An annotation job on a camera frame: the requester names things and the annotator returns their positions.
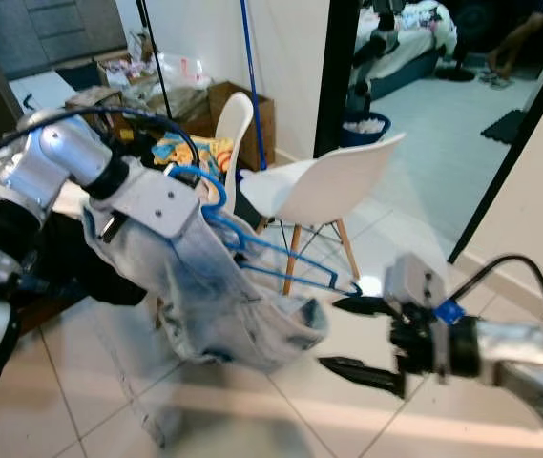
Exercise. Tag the blue bucket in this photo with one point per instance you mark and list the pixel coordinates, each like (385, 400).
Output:
(366, 129)

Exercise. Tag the cardboard box with packets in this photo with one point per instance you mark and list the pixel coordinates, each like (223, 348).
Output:
(128, 69)

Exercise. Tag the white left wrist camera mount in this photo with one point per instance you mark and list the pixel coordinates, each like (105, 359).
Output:
(156, 200)

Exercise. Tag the clear bag with red print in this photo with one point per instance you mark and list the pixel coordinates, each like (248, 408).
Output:
(180, 72)

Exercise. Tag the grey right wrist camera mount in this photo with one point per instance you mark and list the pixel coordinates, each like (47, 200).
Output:
(409, 281)

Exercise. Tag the small open cardboard box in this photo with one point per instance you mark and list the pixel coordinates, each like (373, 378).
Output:
(94, 97)

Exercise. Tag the person in dark shirt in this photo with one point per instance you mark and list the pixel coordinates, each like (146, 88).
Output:
(524, 38)

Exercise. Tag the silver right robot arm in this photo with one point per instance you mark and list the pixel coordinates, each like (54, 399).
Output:
(519, 348)

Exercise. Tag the blue broom pole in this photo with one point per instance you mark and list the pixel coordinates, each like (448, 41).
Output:
(250, 57)

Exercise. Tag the yellow blue garment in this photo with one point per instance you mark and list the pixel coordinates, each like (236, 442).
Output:
(190, 151)

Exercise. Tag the black garment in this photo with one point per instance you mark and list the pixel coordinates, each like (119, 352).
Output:
(71, 267)

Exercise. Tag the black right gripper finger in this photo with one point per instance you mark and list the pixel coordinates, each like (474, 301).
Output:
(366, 377)
(366, 307)

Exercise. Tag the black floor mat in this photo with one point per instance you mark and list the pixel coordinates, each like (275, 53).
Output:
(505, 126)

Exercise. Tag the black stand pole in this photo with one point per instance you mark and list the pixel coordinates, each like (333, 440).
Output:
(153, 48)

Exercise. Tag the dark wooden table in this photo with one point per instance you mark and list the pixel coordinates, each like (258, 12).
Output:
(37, 315)

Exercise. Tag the black door frame post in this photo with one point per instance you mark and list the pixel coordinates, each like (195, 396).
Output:
(338, 76)
(514, 162)

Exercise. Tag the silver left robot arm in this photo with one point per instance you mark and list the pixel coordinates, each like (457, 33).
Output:
(52, 157)

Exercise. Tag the olive plastic bag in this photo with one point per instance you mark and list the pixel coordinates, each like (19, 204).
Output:
(171, 103)

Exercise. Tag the bed with white bedding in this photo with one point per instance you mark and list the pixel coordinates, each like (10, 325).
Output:
(424, 38)

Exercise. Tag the grey cabinet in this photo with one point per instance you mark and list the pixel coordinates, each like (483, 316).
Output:
(52, 33)

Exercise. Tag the light denim shorts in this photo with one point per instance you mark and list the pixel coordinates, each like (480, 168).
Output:
(223, 324)

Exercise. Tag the grey humanoid robot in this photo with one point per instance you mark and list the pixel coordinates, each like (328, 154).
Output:
(376, 57)

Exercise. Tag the white cloth pile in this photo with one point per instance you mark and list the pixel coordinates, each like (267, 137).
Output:
(221, 191)

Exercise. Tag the white plastic chair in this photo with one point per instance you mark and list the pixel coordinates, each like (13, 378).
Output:
(338, 181)
(235, 119)

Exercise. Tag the blue plastic hanger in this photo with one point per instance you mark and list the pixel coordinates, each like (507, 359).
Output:
(195, 172)

